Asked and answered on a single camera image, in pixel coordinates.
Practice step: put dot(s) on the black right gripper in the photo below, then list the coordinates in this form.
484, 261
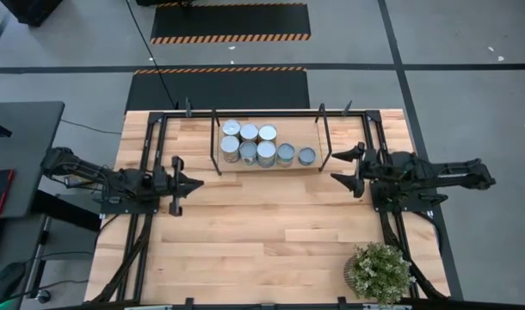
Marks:
374, 168

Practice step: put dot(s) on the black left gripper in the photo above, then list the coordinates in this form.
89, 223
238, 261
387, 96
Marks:
163, 185

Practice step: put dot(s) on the tin can silver lid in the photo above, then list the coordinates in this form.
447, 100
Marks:
230, 144

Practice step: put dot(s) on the tin can grey lid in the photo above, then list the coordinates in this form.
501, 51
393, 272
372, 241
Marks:
248, 150

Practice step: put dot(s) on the teal pink chicken soup can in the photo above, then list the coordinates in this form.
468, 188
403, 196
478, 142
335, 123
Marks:
285, 152

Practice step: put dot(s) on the blue can green stripe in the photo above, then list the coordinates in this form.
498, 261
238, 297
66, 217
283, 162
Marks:
231, 128

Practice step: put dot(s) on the tin can tan label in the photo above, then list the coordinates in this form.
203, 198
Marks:
248, 131

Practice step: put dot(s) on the blue cherries label can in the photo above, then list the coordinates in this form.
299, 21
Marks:
266, 150

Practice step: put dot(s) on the orange apple label can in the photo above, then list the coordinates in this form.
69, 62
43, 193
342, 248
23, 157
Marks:
267, 132

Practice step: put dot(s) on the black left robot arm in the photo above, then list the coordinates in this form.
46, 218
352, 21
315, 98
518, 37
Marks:
86, 172

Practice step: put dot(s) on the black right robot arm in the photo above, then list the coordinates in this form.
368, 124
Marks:
452, 172

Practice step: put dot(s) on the wooden shelf board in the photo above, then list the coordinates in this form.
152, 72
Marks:
299, 133

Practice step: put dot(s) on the black mat hazard stripe edge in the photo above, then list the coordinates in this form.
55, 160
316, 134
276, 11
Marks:
228, 19
219, 90

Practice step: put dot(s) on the potted green white plant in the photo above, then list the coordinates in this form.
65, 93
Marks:
381, 273

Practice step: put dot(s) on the dark grey desk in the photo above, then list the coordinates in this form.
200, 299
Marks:
30, 129
17, 241

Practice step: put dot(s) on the black caster wheel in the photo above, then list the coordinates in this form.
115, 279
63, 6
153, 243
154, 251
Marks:
43, 296

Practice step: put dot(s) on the black computer mouse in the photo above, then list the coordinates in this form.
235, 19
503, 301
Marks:
6, 282

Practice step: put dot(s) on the black box on floor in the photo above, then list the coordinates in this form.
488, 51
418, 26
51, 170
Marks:
30, 10

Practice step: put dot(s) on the black metal shelf bracket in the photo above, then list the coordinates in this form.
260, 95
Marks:
212, 142
327, 138

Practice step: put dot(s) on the black table rig frame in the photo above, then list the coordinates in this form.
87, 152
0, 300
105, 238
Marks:
267, 113

